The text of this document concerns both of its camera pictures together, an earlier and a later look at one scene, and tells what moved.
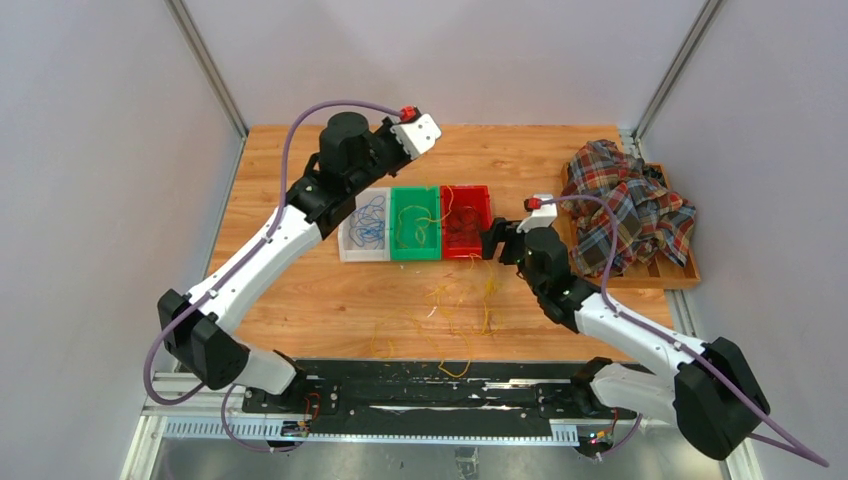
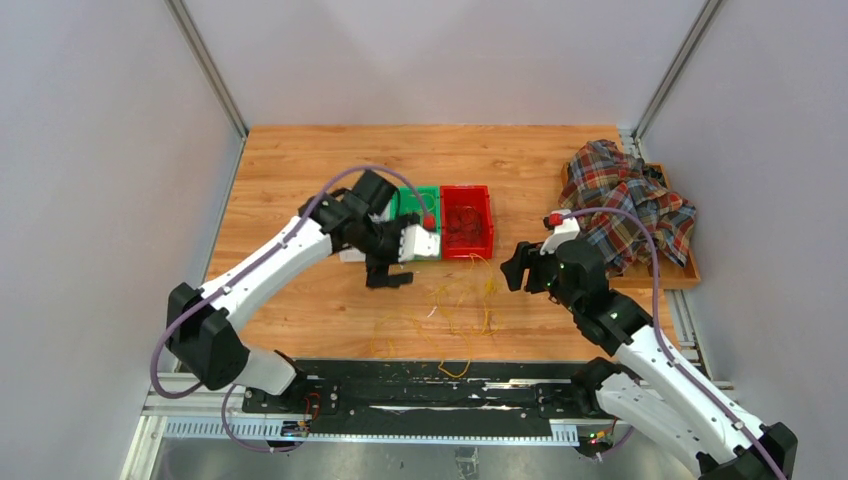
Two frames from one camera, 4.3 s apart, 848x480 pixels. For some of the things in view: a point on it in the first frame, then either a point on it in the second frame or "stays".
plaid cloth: [649, 216] stays
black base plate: [439, 397] stays
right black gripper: [491, 238] → [516, 266]
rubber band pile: [464, 230] stays
